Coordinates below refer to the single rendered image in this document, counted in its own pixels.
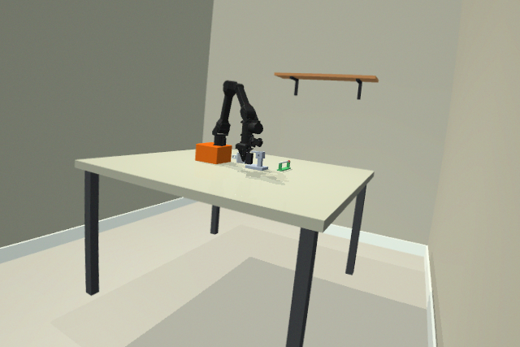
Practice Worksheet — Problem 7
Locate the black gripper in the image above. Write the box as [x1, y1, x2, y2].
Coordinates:
[236, 132, 256, 162]

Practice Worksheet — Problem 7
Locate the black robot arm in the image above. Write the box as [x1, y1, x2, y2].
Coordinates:
[212, 80, 263, 147]

